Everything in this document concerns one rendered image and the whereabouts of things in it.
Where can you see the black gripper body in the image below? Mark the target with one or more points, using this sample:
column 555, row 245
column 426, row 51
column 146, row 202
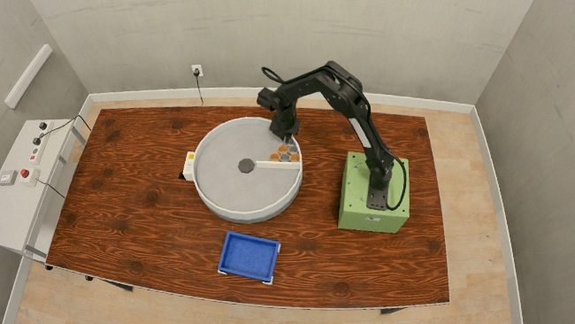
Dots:
column 284, row 128

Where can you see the blue open tray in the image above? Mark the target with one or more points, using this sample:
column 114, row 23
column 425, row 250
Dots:
column 248, row 255

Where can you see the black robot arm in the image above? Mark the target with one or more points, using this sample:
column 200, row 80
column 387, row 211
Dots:
column 342, row 98

